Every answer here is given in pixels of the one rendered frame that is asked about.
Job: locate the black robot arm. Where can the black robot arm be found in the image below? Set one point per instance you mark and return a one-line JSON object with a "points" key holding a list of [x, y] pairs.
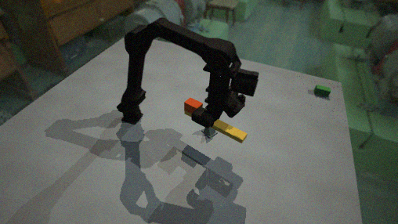
{"points": [[217, 53]]}

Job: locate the yellow long bar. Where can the yellow long bar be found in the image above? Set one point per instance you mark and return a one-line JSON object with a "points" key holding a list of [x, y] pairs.
{"points": [[191, 105]]}

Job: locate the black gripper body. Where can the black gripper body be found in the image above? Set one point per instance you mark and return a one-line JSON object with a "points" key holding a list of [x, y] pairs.
{"points": [[207, 117]]}

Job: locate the small green block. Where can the small green block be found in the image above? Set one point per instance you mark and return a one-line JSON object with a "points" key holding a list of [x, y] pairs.
{"points": [[321, 90]]}

